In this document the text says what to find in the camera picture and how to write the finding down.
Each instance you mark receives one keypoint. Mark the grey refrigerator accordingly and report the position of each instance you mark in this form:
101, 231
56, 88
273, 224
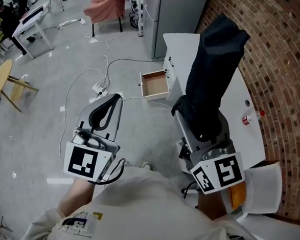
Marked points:
172, 21

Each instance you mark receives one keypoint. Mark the round wooden table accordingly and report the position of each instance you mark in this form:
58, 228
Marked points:
0, 78

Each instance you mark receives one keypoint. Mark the white power strip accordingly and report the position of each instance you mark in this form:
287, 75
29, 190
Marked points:
99, 87
82, 21

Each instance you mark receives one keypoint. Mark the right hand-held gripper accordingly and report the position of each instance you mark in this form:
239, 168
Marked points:
220, 170

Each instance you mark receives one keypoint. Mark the white table frame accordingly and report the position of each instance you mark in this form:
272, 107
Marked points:
31, 24

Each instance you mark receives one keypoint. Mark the white desk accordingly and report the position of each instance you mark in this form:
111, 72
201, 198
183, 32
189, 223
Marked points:
241, 95

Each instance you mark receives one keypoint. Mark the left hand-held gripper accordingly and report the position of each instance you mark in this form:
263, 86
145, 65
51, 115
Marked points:
85, 161

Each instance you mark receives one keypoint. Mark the white shelf rack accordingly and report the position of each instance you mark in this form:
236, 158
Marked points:
135, 10

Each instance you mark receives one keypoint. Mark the clear bottle red cap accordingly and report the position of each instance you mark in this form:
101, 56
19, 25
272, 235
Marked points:
258, 114

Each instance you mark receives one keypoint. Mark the person's right forearm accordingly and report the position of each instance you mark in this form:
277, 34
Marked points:
211, 206

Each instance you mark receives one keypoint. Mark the pink armchair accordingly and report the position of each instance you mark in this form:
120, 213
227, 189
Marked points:
106, 8

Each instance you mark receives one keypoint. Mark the white plastic chair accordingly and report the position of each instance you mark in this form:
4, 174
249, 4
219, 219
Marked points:
263, 186

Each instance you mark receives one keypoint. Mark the person's white shoe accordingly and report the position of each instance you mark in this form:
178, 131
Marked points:
146, 165

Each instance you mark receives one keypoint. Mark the red tape roll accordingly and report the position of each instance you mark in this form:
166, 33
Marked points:
247, 120

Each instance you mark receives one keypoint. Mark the person's left forearm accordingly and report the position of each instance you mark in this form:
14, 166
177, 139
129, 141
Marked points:
78, 196

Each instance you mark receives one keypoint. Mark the wooden drawer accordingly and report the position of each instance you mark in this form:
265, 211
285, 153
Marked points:
155, 85

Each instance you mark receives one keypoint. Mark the orange bag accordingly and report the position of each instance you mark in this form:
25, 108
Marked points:
238, 195

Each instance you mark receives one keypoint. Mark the person's white shirt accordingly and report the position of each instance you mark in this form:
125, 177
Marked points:
146, 214

